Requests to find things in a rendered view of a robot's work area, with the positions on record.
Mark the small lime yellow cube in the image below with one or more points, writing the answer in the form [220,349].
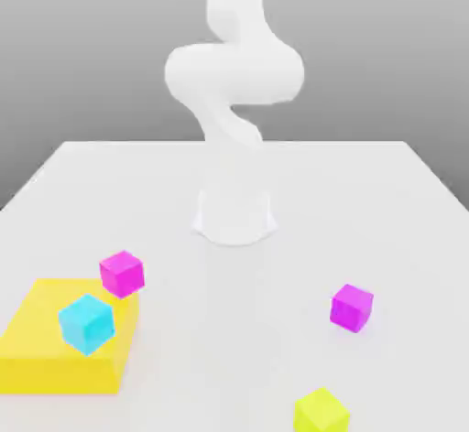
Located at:
[319,413]

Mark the small pink cube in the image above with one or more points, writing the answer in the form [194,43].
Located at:
[122,274]

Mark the small purple cube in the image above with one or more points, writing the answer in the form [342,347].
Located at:
[351,308]

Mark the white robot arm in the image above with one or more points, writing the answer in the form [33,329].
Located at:
[234,73]

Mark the small cyan cube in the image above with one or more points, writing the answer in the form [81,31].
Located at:
[86,325]

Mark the large yellow box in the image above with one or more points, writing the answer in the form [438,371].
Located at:
[33,369]

